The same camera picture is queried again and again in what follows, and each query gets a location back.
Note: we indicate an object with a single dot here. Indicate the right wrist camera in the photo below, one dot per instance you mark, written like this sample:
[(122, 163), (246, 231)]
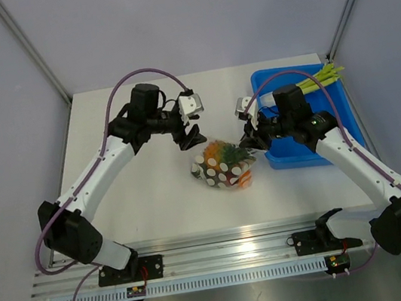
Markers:
[(247, 109)]

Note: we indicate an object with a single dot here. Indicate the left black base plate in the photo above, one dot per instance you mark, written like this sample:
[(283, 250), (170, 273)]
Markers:
[(138, 269)]

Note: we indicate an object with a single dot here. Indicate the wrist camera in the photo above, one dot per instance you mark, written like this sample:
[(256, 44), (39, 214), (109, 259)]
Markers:
[(247, 109), (190, 106)]

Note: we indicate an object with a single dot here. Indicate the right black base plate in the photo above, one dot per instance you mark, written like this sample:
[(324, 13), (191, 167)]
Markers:
[(313, 241)]

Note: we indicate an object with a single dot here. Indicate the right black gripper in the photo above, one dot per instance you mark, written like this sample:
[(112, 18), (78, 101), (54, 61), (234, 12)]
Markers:
[(251, 138)]

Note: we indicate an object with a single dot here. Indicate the right small circuit board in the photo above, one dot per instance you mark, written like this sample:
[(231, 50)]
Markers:
[(337, 263)]

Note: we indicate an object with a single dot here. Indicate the clear zip top bag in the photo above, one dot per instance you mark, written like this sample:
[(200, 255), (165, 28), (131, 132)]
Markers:
[(221, 176)]

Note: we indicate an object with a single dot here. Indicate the dark green avocado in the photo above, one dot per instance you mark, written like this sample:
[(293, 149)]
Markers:
[(197, 171)]

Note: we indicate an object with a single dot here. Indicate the green white leek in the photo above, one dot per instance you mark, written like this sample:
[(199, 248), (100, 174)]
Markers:
[(328, 75)]

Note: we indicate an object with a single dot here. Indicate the left aluminium frame post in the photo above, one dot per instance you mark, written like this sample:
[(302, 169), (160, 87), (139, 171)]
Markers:
[(28, 47)]

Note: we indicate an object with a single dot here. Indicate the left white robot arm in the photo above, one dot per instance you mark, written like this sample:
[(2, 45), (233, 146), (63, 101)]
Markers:
[(67, 223)]

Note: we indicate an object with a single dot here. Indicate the small circuit board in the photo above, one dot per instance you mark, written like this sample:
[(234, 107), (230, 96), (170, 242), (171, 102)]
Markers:
[(136, 291), (337, 263)]

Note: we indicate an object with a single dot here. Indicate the white slotted cable duct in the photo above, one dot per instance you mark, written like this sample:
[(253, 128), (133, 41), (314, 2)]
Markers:
[(203, 282)]

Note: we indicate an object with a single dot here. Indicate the aluminium mounting rail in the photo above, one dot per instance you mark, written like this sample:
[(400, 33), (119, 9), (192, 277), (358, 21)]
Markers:
[(227, 250)]

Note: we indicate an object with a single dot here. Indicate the orange persimmon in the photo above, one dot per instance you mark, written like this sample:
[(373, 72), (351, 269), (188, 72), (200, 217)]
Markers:
[(245, 180)]

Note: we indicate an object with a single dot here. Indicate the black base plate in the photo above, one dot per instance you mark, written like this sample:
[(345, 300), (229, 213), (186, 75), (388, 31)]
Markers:
[(313, 241), (138, 269)]

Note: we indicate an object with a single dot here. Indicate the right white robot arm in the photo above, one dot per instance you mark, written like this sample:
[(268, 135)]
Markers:
[(323, 133)]

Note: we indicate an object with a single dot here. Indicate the left small circuit board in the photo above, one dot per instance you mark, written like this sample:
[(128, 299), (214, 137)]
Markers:
[(136, 291)]

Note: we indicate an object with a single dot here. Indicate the toy pineapple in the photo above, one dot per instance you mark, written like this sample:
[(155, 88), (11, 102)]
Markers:
[(227, 153)]

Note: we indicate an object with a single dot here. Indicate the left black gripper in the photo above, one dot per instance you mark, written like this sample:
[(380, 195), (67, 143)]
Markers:
[(193, 138)]

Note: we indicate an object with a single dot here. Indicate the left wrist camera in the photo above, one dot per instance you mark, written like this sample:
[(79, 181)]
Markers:
[(190, 106)]

